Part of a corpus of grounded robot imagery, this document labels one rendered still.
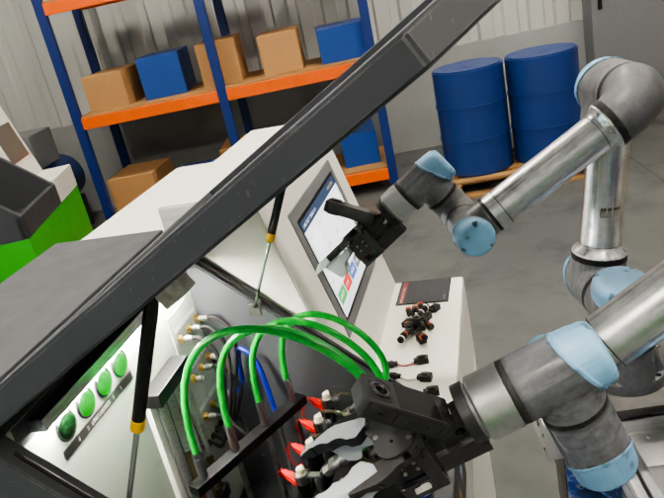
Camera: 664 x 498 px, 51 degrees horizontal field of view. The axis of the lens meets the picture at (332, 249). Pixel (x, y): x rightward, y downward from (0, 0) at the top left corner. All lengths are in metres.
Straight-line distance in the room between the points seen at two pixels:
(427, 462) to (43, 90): 7.76
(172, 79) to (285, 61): 1.05
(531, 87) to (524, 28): 1.90
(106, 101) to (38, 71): 1.66
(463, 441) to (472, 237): 0.59
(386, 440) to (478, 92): 5.15
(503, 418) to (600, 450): 0.12
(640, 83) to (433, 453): 0.83
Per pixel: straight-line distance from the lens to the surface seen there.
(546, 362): 0.77
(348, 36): 6.35
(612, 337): 0.92
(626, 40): 7.69
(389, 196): 1.45
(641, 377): 1.56
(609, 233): 1.58
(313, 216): 1.79
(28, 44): 8.32
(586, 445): 0.82
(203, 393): 1.62
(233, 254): 1.57
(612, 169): 1.53
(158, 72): 6.68
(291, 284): 1.56
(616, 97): 1.38
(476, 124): 5.87
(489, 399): 0.77
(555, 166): 1.35
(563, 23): 7.81
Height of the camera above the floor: 1.95
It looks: 21 degrees down
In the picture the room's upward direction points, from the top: 13 degrees counter-clockwise
